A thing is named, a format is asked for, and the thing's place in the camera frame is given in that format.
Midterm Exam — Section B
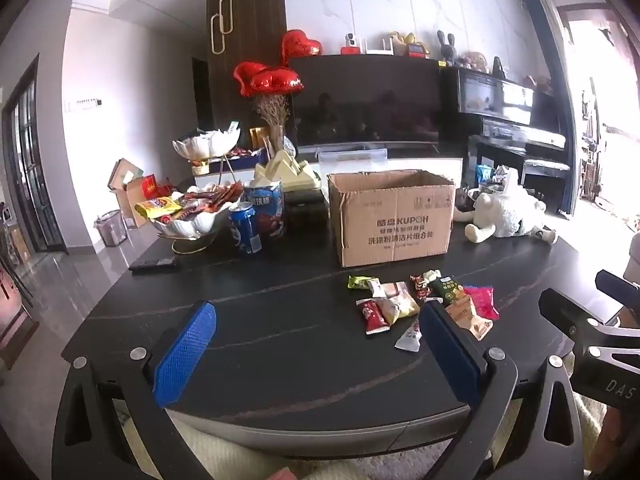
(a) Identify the orange snack packet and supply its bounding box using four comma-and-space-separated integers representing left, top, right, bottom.
444, 295, 495, 342

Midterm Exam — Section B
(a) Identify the grey trash bin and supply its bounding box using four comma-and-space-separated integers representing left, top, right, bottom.
95, 210, 128, 247

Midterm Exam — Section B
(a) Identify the red brown wrapped candy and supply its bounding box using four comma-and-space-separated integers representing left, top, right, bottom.
410, 274, 433, 302

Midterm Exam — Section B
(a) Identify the white plush toy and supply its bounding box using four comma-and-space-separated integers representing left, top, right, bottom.
454, 167, 560, 245

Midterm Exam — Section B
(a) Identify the pale yellow mountain-shaped box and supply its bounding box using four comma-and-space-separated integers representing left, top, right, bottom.
254, 149, 321, 193

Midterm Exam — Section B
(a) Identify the red heart balloon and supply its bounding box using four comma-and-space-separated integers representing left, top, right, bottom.
281, 30, 323, 66
234, 61, 271, 97
250, 71, 305, 95

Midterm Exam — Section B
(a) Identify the yellow snack packet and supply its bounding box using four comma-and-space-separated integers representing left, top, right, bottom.
375, 294, 420, 325

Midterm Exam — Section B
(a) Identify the blue soda can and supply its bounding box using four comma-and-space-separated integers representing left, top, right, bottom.
229, 202, 263, 255

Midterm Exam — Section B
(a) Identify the red box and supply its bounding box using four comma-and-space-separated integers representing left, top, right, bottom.
141, 175, 171, 200

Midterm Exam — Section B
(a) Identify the blue snack bag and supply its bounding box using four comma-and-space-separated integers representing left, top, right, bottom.
243, 182, 287, 240

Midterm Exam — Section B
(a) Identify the black piano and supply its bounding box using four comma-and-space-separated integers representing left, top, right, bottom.
440, 67, 573, 211

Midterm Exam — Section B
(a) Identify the red snack packet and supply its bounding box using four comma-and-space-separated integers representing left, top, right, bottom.
356, 299, 391, 336

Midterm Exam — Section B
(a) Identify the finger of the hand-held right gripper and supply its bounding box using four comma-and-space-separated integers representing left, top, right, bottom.
595, 269, 640, 307
537, 287, 617, 343

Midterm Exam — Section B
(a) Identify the open cardboard box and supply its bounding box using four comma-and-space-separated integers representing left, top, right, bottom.
109, 159, 151, 228

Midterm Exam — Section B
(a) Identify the white brown snack packet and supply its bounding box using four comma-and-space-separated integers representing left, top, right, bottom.
370, 281, 411, 298

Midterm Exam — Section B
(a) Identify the pile of assorted snacks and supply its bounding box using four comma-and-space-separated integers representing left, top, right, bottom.
135, 182, 246, 223

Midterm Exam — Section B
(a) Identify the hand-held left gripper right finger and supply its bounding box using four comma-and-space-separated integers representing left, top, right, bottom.
418, 301, 594, 480

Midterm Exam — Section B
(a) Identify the black television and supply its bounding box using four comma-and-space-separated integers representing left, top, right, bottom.
289, 55, 442, 148

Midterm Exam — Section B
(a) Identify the white triangular snack packet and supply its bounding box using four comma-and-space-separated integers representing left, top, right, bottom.
395, 322, 426, 352

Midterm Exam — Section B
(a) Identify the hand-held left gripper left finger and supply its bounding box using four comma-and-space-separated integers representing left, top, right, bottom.
52, 300, 221, 480

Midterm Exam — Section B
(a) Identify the black remote control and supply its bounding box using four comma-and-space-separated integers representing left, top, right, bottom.
129, 257, 180, 275

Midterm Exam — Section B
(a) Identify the pink snack packet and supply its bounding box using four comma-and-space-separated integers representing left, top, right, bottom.
462, 286, 500, 321

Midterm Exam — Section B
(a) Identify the dried flower bouquet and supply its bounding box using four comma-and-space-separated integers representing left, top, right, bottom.
252, 92, 291, 156

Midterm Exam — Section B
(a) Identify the dark blue gift box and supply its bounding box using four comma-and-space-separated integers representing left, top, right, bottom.
210, 152, 266, 173

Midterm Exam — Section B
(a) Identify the black piano stool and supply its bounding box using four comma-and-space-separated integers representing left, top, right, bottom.
520, 159, 572, 201

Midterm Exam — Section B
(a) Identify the dark green cracker packet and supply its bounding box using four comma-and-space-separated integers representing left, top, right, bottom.
434, 275, 463, 306

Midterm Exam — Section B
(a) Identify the yellow plush toy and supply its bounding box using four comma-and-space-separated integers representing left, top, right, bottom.
390, 31, 431, 58

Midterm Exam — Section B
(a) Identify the white shell tiered stand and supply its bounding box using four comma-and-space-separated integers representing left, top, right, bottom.
150, 129, 246, 256

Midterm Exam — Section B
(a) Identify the person's right hand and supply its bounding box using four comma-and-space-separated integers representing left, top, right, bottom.
597, 402, 640, 476

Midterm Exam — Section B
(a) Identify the brown cardboard box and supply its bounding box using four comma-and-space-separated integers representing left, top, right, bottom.
327, 170, 457, 268

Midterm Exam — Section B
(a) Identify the black glass door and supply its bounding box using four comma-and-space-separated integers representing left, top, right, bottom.
2, 55, 68, 256

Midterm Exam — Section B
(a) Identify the grey rabbit figurine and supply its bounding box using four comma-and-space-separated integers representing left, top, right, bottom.
436, 30, 457, 66

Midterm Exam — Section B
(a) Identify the gold wall ornament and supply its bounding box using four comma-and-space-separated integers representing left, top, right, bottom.
210, 0, 235, 55

